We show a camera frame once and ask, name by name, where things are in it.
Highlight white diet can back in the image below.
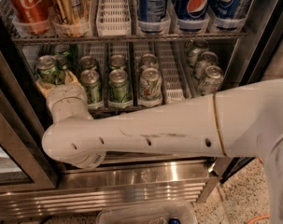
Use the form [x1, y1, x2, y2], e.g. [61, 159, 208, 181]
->
[138, 53, 159, 73]

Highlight green can column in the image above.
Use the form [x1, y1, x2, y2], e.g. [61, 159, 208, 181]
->
[109, 54, 127, 70]
[80, 70, 103, 105]
[109, 69, 132, 104]
[78, 55, 100, 72]

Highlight green can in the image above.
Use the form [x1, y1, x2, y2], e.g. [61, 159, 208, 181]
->
[55, 55, 69, 71]
[35, 55, 65, 85]
[54, 44, 75, 59]

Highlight clear plastic bin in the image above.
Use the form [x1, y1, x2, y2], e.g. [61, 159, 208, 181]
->
[96, 201, 198, 224]

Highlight white can right middle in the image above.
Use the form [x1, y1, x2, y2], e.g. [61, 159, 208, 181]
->
[193, 51, 218, 80]

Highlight blue bottle cap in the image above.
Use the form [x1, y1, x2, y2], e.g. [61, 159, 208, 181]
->
[168, 217, 181, 224]

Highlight blue Pepsi can left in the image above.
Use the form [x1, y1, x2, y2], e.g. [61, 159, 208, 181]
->
[137, 0, 168, 34]

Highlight blue Pepsi can middle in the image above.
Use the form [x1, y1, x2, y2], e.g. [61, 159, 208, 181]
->
[176, 0, 208, 21]

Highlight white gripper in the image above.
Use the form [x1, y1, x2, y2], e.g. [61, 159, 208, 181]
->
[36, 70, 92, 123]

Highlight red Coca-Cola can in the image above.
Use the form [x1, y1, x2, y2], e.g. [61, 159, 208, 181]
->
[8, 0, 50, 35]

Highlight white can right back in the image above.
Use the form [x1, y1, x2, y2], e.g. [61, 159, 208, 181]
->
[184, 39, 209, 68]

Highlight white diet can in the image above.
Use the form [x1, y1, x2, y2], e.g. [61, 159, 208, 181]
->
[139, 68, 162, 101]
[138, 53, 159, 73]

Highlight gold soda can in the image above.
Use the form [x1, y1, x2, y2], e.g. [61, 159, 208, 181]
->
[52, 0, 89, 37]

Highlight empty white middle tray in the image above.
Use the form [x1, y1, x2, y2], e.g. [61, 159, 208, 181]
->
[155, 42, 191, 104]

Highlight steel fridge cabinet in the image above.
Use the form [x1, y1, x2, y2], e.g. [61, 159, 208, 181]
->
[0, 0, 283, 219]

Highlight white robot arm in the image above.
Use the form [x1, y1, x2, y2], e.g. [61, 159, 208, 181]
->
[41, 77, 283, 224]

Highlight white diet can front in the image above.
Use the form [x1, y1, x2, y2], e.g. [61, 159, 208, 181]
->
[139, 68, 162, 101]

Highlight orange cable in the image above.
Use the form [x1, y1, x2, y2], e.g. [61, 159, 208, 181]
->
[247, 214, 270, 224]

